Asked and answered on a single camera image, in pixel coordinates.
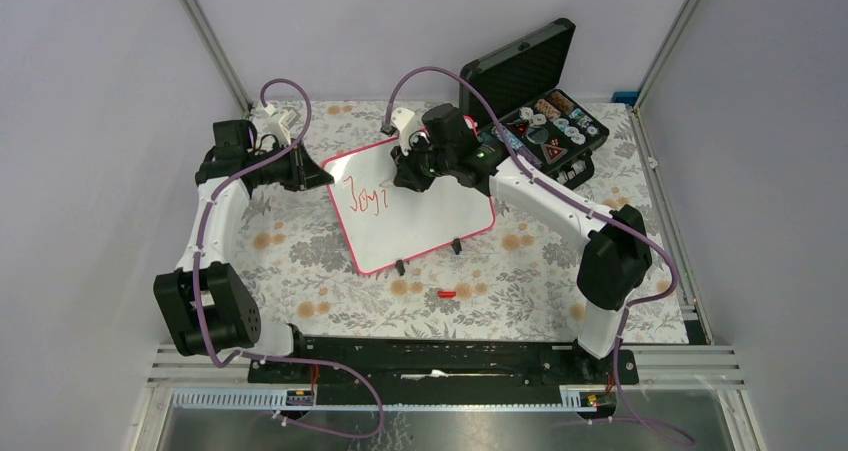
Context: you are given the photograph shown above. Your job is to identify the pink framed whiteboard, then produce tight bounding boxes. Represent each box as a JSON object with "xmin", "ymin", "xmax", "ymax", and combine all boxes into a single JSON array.
[{"xmin": 322, "ymin": 137, "xmax": 496, "ymax": 275}]

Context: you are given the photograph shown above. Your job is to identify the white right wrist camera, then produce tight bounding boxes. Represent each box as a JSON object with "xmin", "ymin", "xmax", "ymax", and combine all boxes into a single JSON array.
[{"xmin": 381, "ymin": 107, "xmax": 424, "ymax": 155}]

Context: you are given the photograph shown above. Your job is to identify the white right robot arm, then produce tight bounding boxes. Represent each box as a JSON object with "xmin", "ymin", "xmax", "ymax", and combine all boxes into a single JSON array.
[{"xmin": 382, "ymin": 104, "xmax": 652, "ymax": 383}]

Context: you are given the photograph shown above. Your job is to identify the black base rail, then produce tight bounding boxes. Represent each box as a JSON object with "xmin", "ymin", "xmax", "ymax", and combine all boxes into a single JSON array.
[{"xmin": 248, "ymin": 335, "xmax": 639, "ymax": 404}]

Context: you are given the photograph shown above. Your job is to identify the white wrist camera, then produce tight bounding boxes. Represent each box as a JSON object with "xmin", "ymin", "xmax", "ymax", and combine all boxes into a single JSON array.
[
  {"xmin": 263, "ymin": 104, "xmax": 300, "ymax": 146},
  {"xmin": 381, "ymin": 107, "xmax": 424, "ymax": 155}
]

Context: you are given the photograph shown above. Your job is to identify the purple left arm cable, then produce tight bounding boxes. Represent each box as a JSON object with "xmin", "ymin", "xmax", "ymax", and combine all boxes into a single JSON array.
[{"xmin": 190, "ymin": 79, "xmax": 386, "ymax": 441}]

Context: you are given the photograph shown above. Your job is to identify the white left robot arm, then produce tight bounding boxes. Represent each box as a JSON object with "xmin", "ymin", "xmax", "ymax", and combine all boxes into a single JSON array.
[{"xmin": 153, "ymin": 120, "xmax": 334, "ymax": 356}]

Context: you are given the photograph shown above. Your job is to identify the white cable duct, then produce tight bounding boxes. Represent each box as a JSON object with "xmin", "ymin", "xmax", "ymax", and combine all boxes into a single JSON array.
[{"xmin": 170, "ymin": 387, "xmax": 598, "ymax": 413}]

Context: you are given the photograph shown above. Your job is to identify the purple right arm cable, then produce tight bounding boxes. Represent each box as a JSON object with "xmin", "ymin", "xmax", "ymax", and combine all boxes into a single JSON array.
[{"xmin": 382, "ymin": 66, "xmax": 697, "ymax": 446}]

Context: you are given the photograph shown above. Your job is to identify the blue object behind frame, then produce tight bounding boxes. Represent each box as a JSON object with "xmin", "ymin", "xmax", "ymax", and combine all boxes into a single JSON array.
[{"xmin": 611, "ymin": 91, "xmax": 640, "ymax": 107}]

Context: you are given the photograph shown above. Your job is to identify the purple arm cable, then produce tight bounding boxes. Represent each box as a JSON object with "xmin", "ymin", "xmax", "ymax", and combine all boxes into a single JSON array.
[
  {"xmin": 382, "ymin": 66, "xmax": 697, "ymax": 446},
  {"xmin": 190, "ymin": 79, "xmax": 386, "ymax": 441}
]

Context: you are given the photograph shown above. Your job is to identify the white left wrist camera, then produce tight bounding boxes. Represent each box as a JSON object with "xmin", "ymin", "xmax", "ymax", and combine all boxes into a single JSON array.
[{"xmin": 263, "ymin": 104, "xmax": 300, "ymax": 146}]

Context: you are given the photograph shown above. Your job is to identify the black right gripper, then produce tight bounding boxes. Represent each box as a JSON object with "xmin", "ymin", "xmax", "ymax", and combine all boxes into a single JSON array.
[{"xmin": 391, "ymin": 132, "xmax": 455, "ymax": 193}]

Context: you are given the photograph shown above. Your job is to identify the black poker chip case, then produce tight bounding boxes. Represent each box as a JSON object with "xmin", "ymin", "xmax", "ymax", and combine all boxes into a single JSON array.
[{"xmin": 460, "ymin": 18, "xmax": 609, "ymax": 190}]

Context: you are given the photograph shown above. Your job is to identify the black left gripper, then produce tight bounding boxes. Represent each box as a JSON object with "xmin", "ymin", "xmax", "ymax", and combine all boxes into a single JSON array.
[{"xmin": 248, "ymin": 137, "xmax": 333, "ymax": 191}]

